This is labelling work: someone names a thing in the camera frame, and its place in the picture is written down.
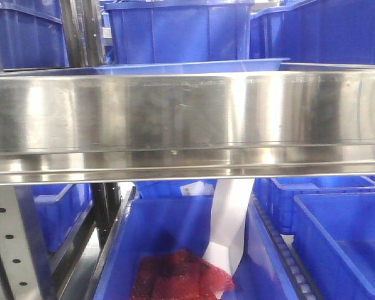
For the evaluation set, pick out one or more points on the blue plastic tray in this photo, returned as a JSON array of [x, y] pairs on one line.
[[230, 66]]

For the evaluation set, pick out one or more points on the stainless steel shelf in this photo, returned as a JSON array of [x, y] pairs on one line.
[[97, 125]]

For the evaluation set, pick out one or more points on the blue bin lower centre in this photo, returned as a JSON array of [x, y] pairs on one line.
[[163, 226]]

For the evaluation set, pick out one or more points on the blue bin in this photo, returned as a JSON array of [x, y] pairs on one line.
[[276, 194], [335, 240], [163, 226], [59, 206]]

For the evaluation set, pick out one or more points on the blue bin rear right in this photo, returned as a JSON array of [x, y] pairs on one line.
[[276, 194]]

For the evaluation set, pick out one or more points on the blue crate upper middle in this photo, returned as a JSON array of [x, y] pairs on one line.
[[145, 32]]

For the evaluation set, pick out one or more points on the blue crate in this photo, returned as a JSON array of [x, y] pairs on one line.
[[335, 32], [145, 32], [31, 35]]

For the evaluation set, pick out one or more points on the blue bin lower left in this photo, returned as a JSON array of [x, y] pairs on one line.
[[59, 206]]

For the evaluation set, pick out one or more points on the blue bin lower right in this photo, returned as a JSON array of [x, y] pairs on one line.
[[335, 240]]

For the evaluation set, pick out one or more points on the blue crate upper left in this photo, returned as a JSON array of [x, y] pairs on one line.
[[31, 35]]

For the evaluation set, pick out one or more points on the blue crate upper right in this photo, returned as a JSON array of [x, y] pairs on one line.
[[335, 32]]

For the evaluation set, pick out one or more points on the black roller rail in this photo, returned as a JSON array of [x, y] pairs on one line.
[[295, 274]]

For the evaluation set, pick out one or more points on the perforated metal shelf post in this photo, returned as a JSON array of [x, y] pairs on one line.
[[22, 250]]

